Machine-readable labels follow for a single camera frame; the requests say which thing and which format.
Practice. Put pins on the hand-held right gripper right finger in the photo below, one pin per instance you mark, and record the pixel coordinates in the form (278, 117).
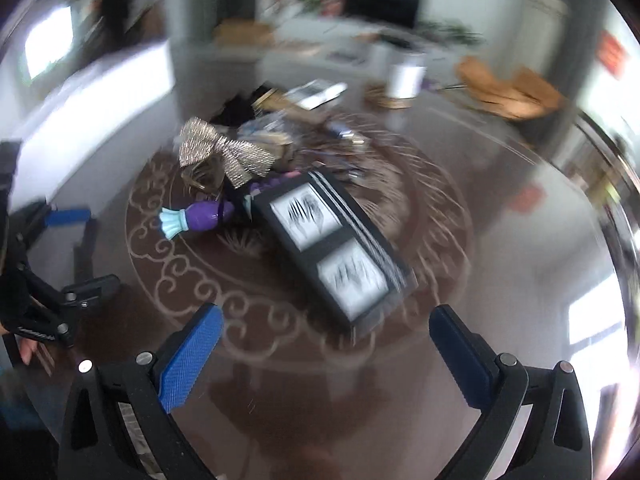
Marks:
(462, 365)

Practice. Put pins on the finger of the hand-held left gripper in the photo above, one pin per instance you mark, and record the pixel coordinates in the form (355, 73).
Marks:
(70, 217)
(92, 292)

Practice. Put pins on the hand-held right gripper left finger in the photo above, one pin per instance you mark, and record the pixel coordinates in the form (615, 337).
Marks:
(190, 365)

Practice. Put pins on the person's left hand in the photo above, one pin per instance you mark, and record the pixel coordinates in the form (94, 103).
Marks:
(27, 350)

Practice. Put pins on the white low counter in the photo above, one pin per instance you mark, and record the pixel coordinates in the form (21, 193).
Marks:
(100, 105)

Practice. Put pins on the blue clothing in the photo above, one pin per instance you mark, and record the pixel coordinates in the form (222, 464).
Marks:
(20, 402)

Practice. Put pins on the purple toy with teal base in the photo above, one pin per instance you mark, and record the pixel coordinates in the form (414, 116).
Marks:
(202, 215)

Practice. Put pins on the window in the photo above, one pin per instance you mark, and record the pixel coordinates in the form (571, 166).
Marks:
(47, 45)

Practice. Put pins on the glittery silver bow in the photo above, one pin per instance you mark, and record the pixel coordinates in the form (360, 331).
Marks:
(220, 152)

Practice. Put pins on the black eyelash box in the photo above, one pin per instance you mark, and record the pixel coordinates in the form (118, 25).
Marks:
(335, 250)

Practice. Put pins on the clear plastic bag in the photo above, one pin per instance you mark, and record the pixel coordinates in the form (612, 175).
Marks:
(267, 135)

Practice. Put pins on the wooden stool with black legs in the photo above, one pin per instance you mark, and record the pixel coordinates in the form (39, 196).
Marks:
(245, 32)

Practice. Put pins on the white box with black band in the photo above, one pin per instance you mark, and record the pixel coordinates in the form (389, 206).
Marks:
(316, 92)

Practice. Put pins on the orange lounge chair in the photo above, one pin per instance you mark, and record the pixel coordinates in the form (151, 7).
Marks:
(505, 87)

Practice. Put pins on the clear jar with black lid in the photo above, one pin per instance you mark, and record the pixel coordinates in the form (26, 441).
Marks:
(407, 77)

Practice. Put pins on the white television cabinet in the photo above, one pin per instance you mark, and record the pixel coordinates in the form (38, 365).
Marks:
(320, 40)

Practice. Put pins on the red flowers in white vase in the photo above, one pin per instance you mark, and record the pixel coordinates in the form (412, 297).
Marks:
(300, 2)

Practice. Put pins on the green potted plant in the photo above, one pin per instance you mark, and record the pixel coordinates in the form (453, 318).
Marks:
(450, 30)

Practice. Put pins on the white standing air conditioner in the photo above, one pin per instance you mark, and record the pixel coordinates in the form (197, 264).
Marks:
(547, 20)

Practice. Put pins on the black television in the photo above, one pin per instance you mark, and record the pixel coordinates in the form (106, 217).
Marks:
(382, 2)

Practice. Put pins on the red wall poster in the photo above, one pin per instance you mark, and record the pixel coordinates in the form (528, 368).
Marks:
(612, 52)

